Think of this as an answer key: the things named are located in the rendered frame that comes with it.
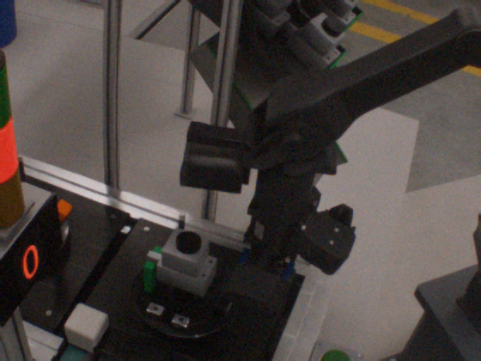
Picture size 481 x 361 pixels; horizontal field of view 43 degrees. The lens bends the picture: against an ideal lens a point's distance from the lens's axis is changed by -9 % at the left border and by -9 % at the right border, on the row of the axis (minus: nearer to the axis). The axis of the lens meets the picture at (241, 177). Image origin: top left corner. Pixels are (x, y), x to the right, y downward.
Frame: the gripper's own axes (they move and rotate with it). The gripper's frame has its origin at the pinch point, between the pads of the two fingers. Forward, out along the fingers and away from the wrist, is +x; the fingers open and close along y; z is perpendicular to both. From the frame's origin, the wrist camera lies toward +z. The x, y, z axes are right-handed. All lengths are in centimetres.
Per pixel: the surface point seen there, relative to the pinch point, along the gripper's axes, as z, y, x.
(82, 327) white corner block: -19.6, -11.3, 9.2
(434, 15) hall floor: 21, 335, 110
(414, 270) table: 20.6, 29.5, 23.3
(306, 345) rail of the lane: 6.9, 0.3, 12.8
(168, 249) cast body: -11.6, -1.8, -0.1
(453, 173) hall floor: 43, 177, 110
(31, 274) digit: -18.8, -19.3, -10.4
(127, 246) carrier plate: -21.2, 5.7, 11.3
